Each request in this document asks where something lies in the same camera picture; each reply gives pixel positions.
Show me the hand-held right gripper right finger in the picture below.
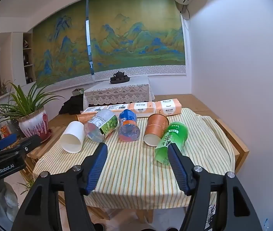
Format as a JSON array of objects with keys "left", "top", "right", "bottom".
[{"left": 167, "top": 144, "right": 263, "bottom": 231}]

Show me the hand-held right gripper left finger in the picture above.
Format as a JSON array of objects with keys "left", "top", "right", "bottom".
[{"left": 11, "top": 142, "right": 108, "bottom": 231}]

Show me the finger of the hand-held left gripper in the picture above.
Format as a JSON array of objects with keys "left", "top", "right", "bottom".
[
  {"left": 0, "top": 135, "right": 42, "bottom": 160},
  {"left": 0, "top": 134, "right": 19, "bottom": 154}
]

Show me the white paper cup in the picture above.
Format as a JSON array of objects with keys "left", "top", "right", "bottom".
[{"left": 59, "top": 121, "right": 86, "bottom": 154}]

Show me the orange paper cup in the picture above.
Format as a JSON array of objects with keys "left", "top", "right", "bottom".
[{"left": 143, "top": 113, "right": 170, "bottom": 147}]

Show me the copper paper cup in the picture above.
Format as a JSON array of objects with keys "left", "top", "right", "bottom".
[{"left": 75, "top": 114, "right": 97, "bottom": 126}]

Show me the potted plant in glazed pot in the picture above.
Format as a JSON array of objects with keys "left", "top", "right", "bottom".
[{"left": 0, "top": 76, "right": 65, "bottom": 143}]

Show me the striped tablecloth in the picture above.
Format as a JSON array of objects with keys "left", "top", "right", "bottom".
[{"left": 33, "top": 108, "right": 236, "bottom": 208}]

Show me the clear bottle green label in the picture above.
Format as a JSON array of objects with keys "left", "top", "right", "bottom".
[{"left": 84, "top": 109, "right": 119, "bottom": 143}]

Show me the clear bottle blue label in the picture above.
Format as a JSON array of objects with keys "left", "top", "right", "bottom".
[{"left": 118, "top": 109, "right": 140, "bottom": 142}]

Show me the flat white tissue packet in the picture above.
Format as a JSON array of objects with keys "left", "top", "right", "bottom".
[
  {"left": 106, "top": 103, "right": 130, "bottom": 112},
  {"left": 81, "top": 105, "right": 108, "bottom": 115}
]

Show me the black cloth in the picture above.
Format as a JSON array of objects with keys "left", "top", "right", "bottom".
[{"left": 59, "top": 96, "right": 84, "bottom": 115}]

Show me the orange tissue pack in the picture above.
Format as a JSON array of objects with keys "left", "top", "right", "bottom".
[
  {"left": 155, "top": 100, "right": 182, "bottom": 115},
  {"left": 128, "top": 101, "right": 156, "bottom": 114}
]

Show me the wooden table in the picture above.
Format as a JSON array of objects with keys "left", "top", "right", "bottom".
[{"left": 26, "top": 119, "right": 250, "bottom": 224}]

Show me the lace covered small table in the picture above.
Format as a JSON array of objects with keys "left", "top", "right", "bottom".
[{"left": 83, "top": 76, "right": 155, "bottom": 110}]

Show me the dark tea tray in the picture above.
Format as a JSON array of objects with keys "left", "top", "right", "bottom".
[{"left": 110, "top": 75, "right": 130, "bottom": 85}]

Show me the narrow landscape painting blind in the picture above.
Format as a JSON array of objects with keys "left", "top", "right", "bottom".
[{"left": 32, "top": 0, "right": 95, "bottom": 93}]

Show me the wide landscape painting blind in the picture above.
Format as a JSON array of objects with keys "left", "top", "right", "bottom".
[{"left": 88, "top": 0, "right": 186, "bottom": 82}]

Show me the wall shelf niche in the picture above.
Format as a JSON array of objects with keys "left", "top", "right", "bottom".
[{"left": 22, "top": 32, "right": 36, "bottom": 85}]

